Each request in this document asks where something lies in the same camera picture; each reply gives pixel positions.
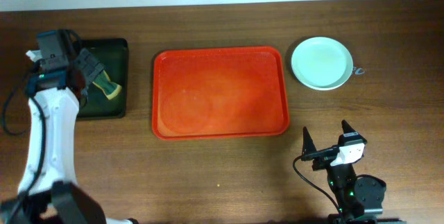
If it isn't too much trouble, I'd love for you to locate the white plate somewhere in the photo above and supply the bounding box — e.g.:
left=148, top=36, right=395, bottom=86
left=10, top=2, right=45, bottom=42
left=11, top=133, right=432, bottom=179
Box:
left=291, top=64, right=353, bottom=91

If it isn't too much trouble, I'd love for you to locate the light green plate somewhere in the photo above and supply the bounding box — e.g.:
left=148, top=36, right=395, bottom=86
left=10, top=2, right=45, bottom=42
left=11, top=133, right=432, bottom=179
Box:
left=290, top=36, right=354, bottom=88

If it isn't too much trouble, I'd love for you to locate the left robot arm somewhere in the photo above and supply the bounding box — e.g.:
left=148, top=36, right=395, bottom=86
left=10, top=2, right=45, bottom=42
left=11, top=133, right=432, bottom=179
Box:
left=1, top=29, right=122, bottom=224

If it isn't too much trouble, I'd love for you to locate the red plastic tray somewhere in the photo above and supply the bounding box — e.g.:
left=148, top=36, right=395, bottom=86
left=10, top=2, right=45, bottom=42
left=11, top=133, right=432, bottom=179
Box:
left=152, top=46, right=290, bottom=141

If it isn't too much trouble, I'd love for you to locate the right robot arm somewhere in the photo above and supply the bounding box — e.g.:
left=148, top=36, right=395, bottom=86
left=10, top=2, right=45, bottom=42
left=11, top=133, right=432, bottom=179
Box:
left=295, top=120, right=386, bottom=223

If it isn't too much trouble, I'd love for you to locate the yellow green sponge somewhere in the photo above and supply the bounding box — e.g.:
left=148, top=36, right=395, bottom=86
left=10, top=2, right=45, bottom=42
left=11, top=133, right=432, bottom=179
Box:
left=93, top=70, right=122, bottom=100

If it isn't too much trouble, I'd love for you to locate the black rectangular water tray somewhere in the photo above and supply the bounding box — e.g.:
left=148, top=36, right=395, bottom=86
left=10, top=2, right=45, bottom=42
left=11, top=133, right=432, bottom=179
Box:
left=77, top=38, right=129, bottom=121

